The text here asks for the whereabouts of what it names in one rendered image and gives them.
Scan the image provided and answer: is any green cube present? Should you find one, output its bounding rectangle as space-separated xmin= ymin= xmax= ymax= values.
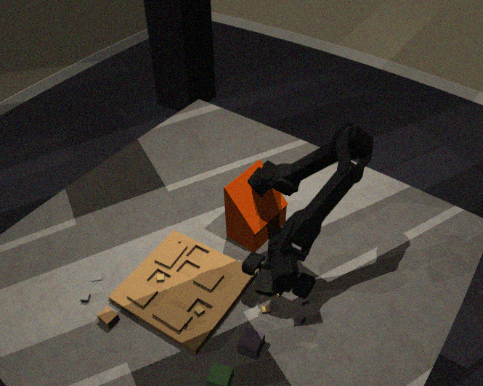
xmin=206 ymin=363 xmax=234 ymax=386

